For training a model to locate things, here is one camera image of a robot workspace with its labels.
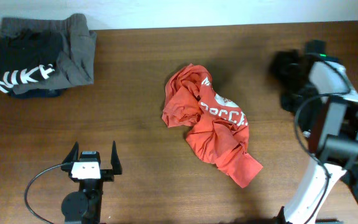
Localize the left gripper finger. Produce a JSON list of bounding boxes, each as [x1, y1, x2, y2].
[[111, 141, 122, 175], [62, 142, 79, 164]]

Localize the orange red t-shirt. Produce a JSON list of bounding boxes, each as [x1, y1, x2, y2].
[[162, 64, 263, 188]]

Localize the black t-shirt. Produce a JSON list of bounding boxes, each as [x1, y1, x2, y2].
[[269, 50, 358, 204]]

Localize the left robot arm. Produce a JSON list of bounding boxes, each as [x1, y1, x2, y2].
[[61, 142, 122, 224]]

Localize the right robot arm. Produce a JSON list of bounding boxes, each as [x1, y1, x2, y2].
[[275, 53, 358, 223]]

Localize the dark navy folded garment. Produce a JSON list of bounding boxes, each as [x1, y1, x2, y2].
[[7, 89, 65, 99]]

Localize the grey folded pants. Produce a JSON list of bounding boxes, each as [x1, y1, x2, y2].
[[0, 14, 97, 95]]

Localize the black folded shirt white letters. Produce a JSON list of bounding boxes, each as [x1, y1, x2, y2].
[[0, 29, 63, 93]]

